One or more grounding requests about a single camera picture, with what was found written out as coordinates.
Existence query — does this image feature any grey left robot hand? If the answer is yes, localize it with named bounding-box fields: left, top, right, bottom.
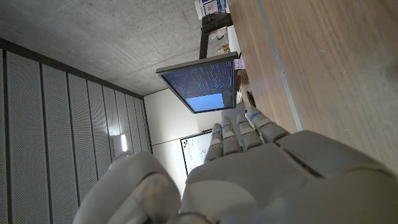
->
left=73, top=106, right=398, bottom=224

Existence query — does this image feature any whiteboard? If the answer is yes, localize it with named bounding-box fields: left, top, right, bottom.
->
left=180, top=129, right=214, bottom=175

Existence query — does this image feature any computer monitor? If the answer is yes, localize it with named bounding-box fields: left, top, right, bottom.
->
left=155, top=52, right=239, bottom=114

